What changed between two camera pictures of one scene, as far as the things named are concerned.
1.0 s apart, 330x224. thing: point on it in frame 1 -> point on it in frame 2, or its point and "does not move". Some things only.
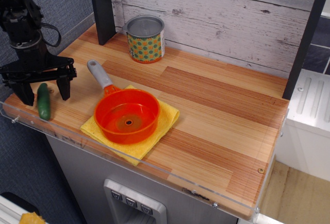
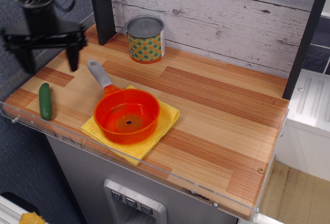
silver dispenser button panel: [129, 205] does not move
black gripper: [35, 64] -> [41, 30]
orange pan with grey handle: [124, 116] does not move
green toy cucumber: [44, 101] does not move
